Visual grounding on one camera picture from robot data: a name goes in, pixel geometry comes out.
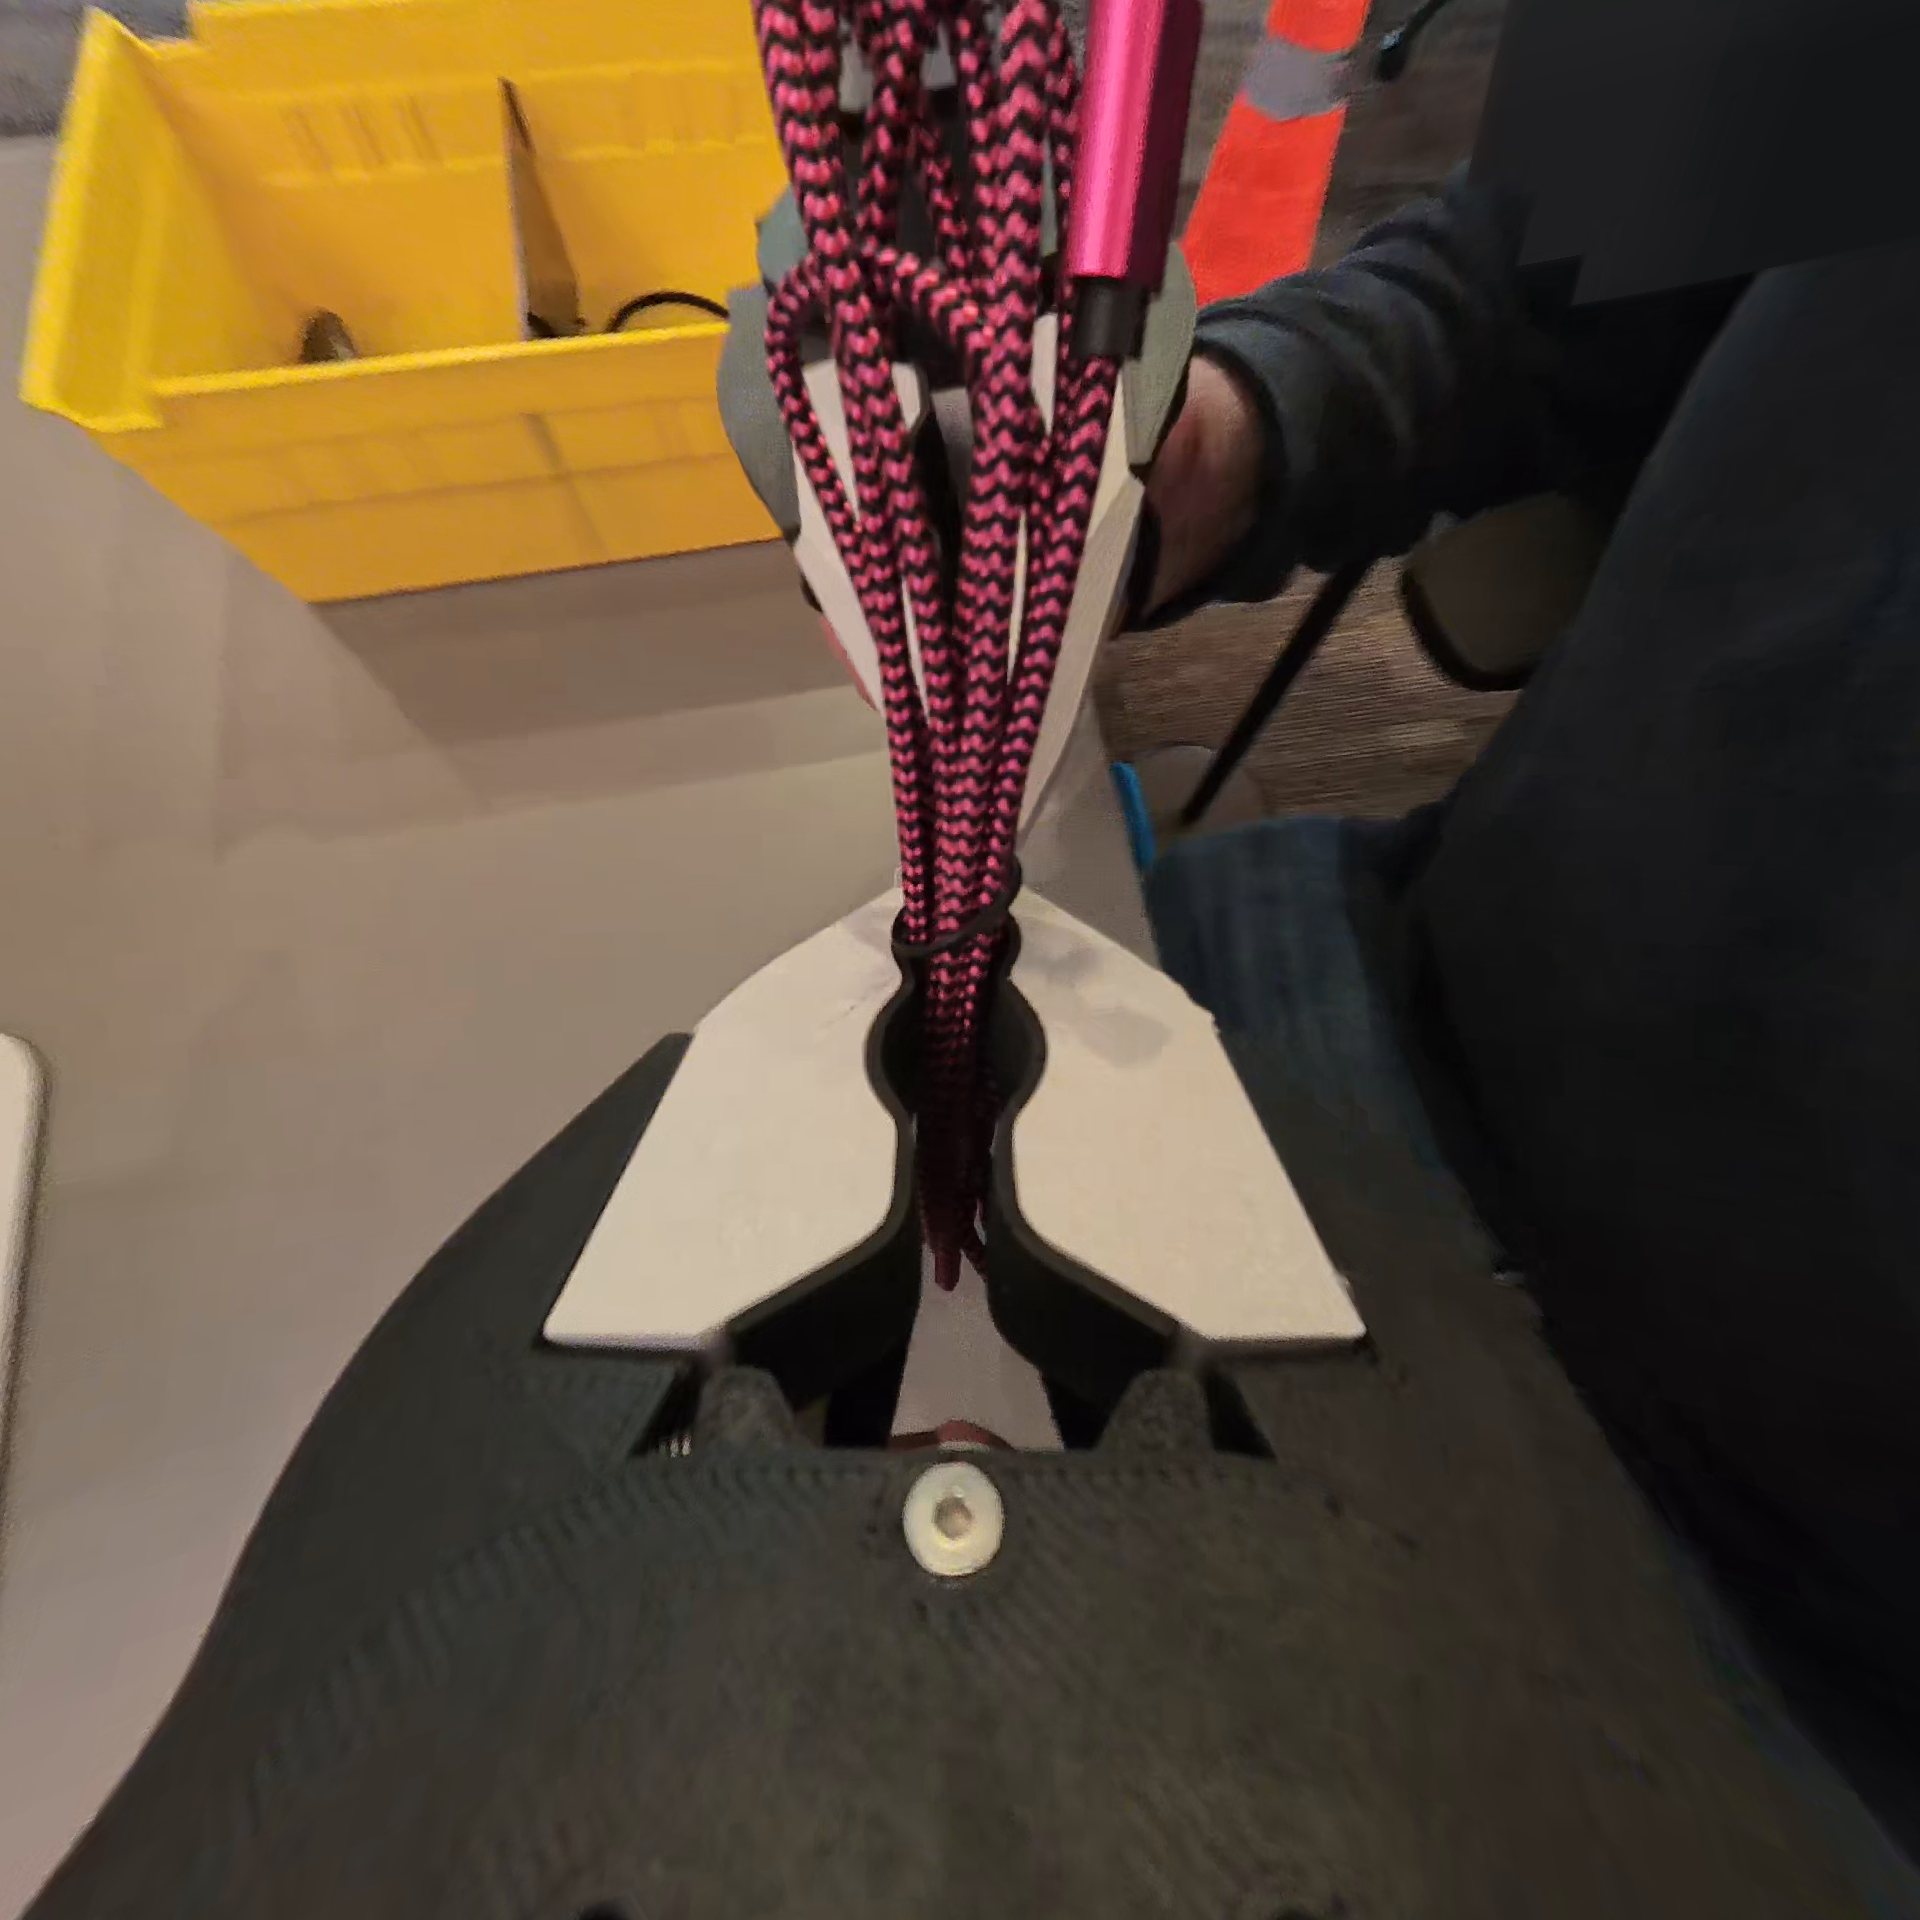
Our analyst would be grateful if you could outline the orange cone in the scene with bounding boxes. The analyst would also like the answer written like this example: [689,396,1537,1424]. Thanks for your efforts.
[1181,0,1376,305]

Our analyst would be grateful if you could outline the yellow plastic bin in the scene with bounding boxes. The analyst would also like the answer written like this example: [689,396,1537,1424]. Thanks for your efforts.
[19,0,815,604]

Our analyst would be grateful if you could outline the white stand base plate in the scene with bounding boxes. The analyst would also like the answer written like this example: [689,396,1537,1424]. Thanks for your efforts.
[0,1038,43,1424]

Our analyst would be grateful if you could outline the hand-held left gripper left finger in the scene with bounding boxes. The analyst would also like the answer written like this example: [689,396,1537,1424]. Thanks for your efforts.
[542,896,918,1371]

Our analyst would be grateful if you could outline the black hub cable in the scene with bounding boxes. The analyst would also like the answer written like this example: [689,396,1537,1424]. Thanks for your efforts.
[530,283,737,343]

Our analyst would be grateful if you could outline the black floor stand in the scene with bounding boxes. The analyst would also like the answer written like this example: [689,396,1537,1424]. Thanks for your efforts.
[1173,562,1395,833]

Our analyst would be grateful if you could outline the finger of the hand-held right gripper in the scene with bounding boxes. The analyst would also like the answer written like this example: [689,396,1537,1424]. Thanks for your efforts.
[792,455,922,731]
[1008,379,1166,876]

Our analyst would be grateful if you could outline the person's right hand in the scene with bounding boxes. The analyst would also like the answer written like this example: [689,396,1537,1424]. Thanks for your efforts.
[1137,343,1278,625]

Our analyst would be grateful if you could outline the black chair armrest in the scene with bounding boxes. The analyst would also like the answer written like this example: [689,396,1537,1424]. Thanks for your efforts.
[1398,497,1609,694]

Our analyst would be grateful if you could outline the person's right forearm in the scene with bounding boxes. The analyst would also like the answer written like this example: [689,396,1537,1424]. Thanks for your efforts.
[1181,177,1609,625]

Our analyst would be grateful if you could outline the black twist tie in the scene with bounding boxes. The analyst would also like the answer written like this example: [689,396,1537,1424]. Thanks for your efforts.
[893,867,1034,964]

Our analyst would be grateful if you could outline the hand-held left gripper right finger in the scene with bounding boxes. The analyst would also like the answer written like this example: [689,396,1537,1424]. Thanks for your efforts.
[988,896,1368,1380]

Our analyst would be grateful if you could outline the red braided usb cable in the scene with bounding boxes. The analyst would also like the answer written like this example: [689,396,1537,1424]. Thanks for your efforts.
[754,0,1206,1293]

